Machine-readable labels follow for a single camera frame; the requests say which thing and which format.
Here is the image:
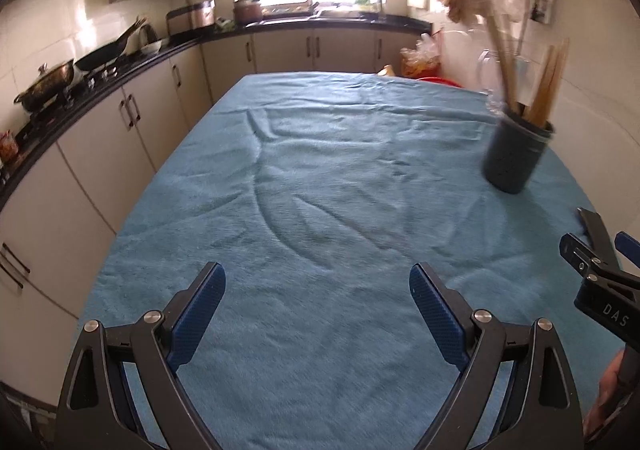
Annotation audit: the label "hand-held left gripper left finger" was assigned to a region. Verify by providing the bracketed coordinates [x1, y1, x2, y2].
[56, 261, 227, 450]

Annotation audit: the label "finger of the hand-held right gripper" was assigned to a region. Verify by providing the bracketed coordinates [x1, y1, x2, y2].
[615, 231, 640, 279]
[559, 231, 640, 293]

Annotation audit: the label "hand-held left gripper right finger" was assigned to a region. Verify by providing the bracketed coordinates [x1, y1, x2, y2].
[409, 262, 585, 450]

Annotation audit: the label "dark perforated utensil holder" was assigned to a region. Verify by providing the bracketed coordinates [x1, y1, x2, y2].
[481, 105, 556, 195]

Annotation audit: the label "group of wooden chopsticks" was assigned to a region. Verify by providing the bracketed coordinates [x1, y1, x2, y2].
[482, 12, 571, 128]

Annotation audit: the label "person's right hand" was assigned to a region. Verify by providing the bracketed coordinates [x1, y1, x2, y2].
[582, 359, 626, 442]

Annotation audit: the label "blue towel tablecloth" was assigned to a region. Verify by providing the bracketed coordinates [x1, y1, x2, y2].
[75, 72, 632, 450]

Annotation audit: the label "beige base cabinets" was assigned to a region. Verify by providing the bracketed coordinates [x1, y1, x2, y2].
[0, 22, 432, 426]

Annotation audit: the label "clear glass mug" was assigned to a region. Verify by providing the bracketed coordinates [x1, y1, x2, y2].
[475, 47, 532, 114]

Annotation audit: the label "red plastic basin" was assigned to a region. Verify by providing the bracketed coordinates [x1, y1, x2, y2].
[415, 76, 464, 89]

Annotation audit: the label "red bin with bags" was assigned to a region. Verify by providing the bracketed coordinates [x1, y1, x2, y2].
[400, 32, 444, 79]

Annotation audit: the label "white power strip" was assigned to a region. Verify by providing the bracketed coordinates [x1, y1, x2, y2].
[529, 0, 557, 24]

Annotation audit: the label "red-label jar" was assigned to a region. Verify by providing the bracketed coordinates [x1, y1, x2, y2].
[0, 130, 19, 164]

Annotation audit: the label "gas stove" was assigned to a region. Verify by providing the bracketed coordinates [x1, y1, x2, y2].
[20, 55, 132, 122]

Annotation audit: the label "black kitchen countertop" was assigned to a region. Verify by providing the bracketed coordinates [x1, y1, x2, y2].
[0, 14, 432, 212]

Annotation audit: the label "black wok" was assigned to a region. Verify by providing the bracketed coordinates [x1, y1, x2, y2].
[74, 17, 149, 72]

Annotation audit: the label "steel pan with lid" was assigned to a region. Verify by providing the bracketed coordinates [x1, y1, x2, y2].
[14, 61, 76, 112]

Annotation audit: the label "silver rice cooker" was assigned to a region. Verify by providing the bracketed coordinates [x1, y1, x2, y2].
[166, 0, 217, 34]

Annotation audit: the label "brown clay pot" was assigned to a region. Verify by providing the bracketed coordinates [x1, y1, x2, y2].
[234, 0, 264, 25]

